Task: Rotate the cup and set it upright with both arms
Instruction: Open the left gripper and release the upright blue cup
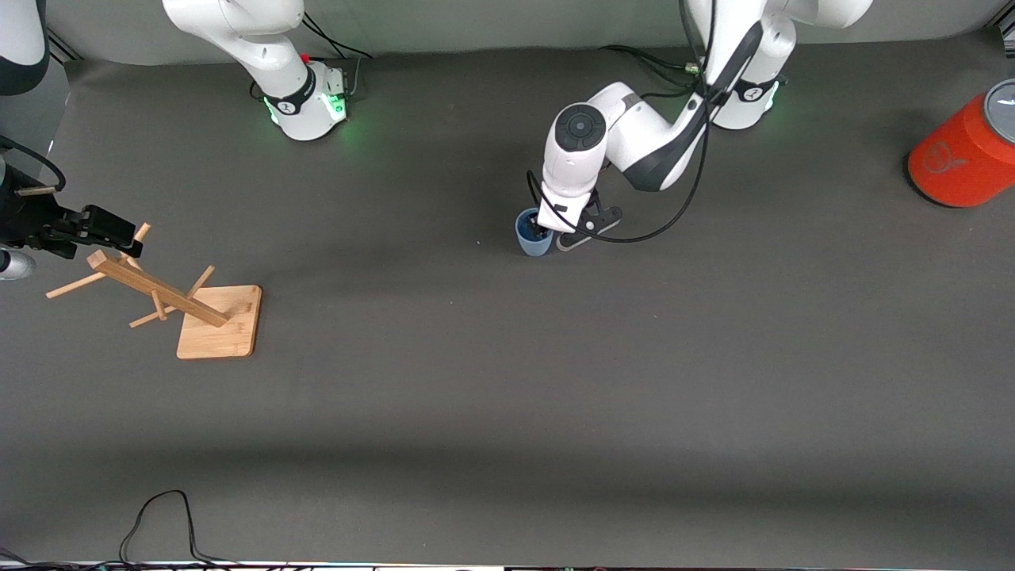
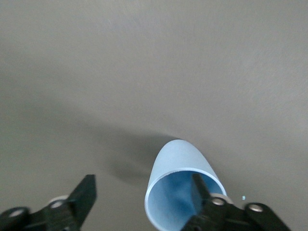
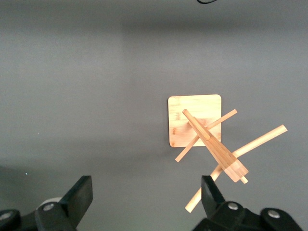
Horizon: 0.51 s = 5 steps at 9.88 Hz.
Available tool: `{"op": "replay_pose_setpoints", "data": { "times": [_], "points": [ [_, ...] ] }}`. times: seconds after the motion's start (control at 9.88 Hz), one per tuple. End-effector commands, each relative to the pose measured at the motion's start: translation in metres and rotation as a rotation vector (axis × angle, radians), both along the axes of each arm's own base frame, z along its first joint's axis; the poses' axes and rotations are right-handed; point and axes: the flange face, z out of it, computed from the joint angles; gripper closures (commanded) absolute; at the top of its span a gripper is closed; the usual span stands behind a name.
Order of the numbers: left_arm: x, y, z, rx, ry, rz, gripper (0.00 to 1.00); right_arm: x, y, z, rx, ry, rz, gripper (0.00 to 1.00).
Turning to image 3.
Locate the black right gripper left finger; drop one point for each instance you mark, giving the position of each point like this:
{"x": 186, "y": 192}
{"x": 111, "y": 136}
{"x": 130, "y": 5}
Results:
{"x": 77, "y": 199}

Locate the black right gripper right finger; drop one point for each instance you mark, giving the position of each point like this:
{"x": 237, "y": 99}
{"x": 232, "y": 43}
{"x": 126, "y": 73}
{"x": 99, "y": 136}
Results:
{"x": 211, "y": 199}

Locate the wooden cup rack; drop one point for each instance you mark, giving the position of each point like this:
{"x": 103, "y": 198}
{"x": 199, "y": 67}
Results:
{"x": 192, "y": 113}

